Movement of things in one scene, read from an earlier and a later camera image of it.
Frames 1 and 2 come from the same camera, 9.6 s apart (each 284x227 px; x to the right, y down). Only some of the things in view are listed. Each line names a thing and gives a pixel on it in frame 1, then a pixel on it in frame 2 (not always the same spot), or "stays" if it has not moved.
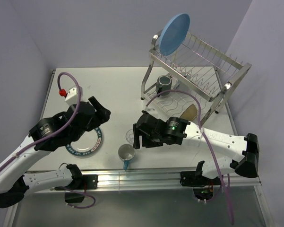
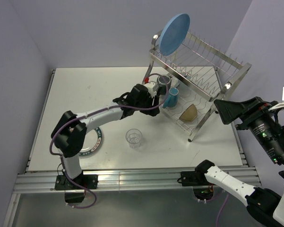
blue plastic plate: x=174 y=33 stays
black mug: x=163 y=83 stays
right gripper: x=137 y=132 to x=228 y=109
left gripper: x=102 y=117 to x=156 y=100
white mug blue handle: x=126 y=152 to x=172 y=98
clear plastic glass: x=130 y=136 stays
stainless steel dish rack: x=193 y=81 stays
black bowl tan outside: x=190 y=113 stays
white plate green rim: x=87 y=144 stays
